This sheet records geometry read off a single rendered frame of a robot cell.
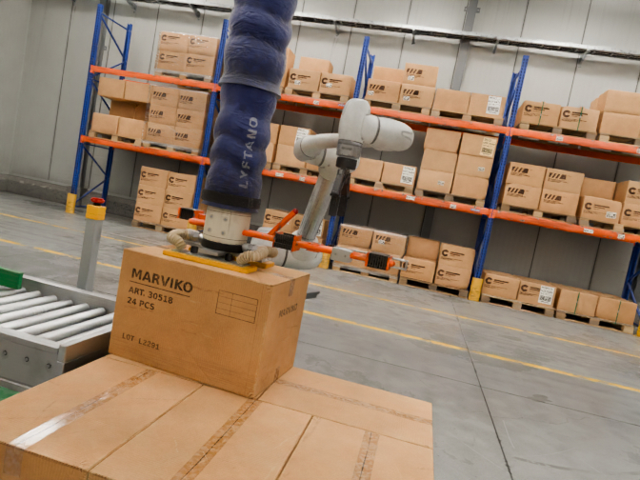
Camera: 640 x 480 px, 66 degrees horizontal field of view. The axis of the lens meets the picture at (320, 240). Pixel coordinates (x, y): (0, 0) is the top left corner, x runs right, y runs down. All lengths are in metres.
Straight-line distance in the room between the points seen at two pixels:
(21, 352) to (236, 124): 1.09
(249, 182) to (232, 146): 0.14
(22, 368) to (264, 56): 1.37
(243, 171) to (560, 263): 9.16
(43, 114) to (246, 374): 12.33
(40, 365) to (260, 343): 0.76
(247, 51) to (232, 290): 0.84
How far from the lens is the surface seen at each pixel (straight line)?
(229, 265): 1.78
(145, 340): 1.92
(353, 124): 1.78
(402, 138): 1.85
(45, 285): 2.78
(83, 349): 1.97
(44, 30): 14.15
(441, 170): 8.95
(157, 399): 1.69
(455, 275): 8.97
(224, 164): 1.83
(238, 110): 1.84
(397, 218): 10.21
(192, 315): 1.79
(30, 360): 2.00
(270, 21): 1.90
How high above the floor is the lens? 1.26
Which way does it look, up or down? 5 degrees down
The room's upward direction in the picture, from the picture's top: 11 degrees clockwise
